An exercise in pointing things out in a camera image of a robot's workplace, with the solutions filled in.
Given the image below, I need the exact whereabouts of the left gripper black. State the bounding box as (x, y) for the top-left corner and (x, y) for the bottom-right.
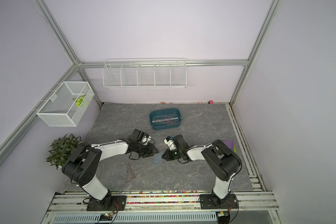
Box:
(135, 143), (159, 159)

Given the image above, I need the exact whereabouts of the blue protractor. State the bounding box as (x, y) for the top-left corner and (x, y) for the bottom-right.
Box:
(152, 155), (162, 165)

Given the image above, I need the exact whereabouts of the clear straight ruler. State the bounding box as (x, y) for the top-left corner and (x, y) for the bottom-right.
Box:
(152, 118), (179, 125)

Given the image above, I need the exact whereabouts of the teal plastic storage box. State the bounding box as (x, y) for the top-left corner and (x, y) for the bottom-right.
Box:
(149, 108), (182, 131)

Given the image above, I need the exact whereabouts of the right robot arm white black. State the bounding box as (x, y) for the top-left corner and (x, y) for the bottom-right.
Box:
(162, 136), (242, 200)

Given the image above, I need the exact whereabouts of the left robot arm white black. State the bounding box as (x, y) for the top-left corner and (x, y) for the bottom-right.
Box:
(61, 139), (159, 201)

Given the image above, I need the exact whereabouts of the white vent grille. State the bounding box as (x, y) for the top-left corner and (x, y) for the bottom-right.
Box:
(52, 212), (217, 224)

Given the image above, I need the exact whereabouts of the circuit board left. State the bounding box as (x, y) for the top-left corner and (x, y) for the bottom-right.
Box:
(98, 213), (113, 223)

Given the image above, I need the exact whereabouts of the circuit board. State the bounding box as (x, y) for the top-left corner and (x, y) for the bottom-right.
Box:
(98, 213), (113, 223)
(216, 211), (231, 224)

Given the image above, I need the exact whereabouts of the circuit board right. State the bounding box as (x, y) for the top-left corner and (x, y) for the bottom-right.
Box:
(216, 211), (231, 224)

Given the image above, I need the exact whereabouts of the green leaf toy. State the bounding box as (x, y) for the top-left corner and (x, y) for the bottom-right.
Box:
(72, 94), (87, 108)

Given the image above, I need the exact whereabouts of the potted green plant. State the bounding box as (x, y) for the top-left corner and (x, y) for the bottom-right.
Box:
(46, 133), (83, 169)

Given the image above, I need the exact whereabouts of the white mesh basket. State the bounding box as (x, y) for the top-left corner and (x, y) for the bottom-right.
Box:
(36, 81), (94, 127)

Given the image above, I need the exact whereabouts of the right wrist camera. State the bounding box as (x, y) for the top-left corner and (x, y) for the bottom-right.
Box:
(164, 134), (189, 151)

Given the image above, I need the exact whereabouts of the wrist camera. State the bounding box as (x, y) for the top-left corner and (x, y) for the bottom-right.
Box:
(128, 129), (151, 145)
(164, 134), (189, 151)

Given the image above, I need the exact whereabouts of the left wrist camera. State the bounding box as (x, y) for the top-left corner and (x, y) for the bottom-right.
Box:
(128, 129), (151, 145)

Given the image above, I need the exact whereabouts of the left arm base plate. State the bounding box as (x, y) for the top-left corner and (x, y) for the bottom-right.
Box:
(83, 195), (127, 211)

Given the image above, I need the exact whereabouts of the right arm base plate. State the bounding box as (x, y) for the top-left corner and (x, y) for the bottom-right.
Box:
(198, 193), (239, 210)

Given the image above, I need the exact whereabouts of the white wire wall shelf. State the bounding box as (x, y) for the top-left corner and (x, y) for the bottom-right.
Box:
(102, 58), (187, 89)

